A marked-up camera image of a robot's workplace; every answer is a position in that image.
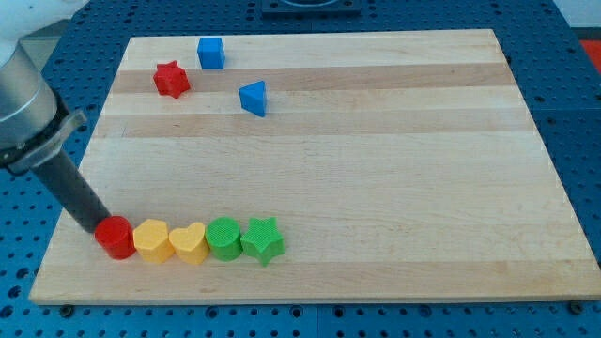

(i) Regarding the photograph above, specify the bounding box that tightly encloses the blue cube block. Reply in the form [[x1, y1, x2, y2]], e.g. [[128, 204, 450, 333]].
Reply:
[[197, 37, 225, 70]]

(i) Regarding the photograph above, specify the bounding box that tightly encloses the wooden board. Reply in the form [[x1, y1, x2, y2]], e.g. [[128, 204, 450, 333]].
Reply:
[[30, 29, 600, 305]]

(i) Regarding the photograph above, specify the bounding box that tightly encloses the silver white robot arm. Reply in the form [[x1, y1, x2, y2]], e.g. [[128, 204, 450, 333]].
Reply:
[[1, 0, 86, 174]]

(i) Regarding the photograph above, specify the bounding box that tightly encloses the yellow heart block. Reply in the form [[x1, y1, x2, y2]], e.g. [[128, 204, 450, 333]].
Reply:
[[169, 223, 210, 265]]

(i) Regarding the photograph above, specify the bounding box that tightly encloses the yellow hexagon block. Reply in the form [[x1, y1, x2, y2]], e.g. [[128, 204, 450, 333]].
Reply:
[[132, 219, 175, 264]]

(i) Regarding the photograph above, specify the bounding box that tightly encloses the red star block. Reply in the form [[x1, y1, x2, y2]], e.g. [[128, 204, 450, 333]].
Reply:
[[153, 60, 191, 99]]

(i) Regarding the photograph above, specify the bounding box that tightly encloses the green star block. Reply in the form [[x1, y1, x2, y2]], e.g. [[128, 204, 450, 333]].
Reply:
[[240, 217, 286, 267]]

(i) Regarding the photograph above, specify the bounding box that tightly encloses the blue triangle block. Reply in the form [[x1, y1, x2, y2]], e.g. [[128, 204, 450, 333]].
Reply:
[[239, 81, 267, 117]]

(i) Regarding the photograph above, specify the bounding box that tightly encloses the green cylinder block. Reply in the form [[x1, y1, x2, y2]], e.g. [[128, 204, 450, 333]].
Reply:
[[206, 217, 242, 261]]

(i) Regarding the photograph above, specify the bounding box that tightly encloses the red cylinder block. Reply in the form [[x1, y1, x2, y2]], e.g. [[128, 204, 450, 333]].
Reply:
[[94, 216, 136, 260]]

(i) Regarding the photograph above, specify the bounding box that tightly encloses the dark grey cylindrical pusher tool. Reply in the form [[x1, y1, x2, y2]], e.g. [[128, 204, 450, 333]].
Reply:
[[32, 150, 111, 234]]

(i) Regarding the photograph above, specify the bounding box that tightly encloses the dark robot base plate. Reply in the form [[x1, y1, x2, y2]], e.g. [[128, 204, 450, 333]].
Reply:
[[260, 0, 362, 17]]

